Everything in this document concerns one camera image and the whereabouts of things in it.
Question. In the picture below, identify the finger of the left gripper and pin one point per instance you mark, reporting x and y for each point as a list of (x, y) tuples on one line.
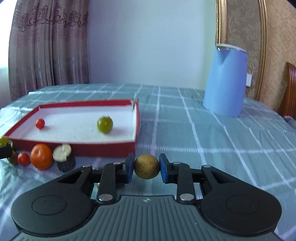
[(6, 150)]

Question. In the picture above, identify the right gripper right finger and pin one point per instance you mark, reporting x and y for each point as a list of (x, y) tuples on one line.
[(225, 202)]

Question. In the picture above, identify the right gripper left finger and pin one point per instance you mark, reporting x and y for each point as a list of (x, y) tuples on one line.
[(67, 203)]

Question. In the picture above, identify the large green tomato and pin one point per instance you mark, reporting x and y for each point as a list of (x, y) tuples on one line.
[(4, 142)]

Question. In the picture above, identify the orange mandarin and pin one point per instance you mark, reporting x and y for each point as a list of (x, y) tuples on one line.
[(41, 157)]

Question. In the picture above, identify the small red cherry tomato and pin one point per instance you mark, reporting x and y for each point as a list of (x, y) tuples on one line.
[(40, 123)]

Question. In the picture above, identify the dark eggplant cylinder piece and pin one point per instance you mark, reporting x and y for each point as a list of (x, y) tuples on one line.
[(64, 158)]

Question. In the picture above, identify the small green tomato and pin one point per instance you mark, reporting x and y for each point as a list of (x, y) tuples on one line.
[(105, 124)]

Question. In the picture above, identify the teal checked bedspread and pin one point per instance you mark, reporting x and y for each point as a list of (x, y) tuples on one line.
[(258, 147)]

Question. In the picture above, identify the red shallow cardboard box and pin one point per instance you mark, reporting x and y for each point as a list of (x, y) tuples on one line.
[(75, 123)]

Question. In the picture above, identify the wooden chair back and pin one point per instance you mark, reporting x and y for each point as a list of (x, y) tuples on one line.
[(287, 106)]

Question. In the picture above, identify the light blue kettle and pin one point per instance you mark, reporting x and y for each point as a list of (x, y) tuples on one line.
[(226, 84)]

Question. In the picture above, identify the brown patterned curtain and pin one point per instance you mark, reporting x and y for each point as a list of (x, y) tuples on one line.
[(48, 45)]

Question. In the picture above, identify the gold framed headboard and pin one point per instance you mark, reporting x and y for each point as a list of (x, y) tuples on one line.
[(266, 30)]

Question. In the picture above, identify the white wall switch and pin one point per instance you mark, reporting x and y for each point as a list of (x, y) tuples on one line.
[(248, 80)]

